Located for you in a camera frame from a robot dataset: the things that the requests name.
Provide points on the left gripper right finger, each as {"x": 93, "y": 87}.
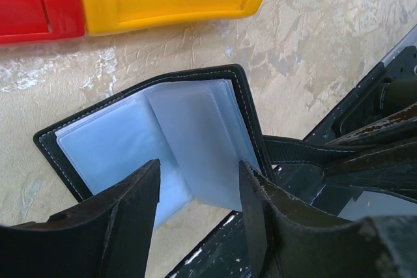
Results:
{"x": 287, "y": 237}

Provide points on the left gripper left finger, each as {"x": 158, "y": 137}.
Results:
{"x": 107, "y": 235}

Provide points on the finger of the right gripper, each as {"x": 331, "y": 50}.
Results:
{"x": 396, "y": 127}
{"x": 387, "y": 169}

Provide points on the red plastic bin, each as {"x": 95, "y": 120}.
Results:
{"x": 38, "y": 20}

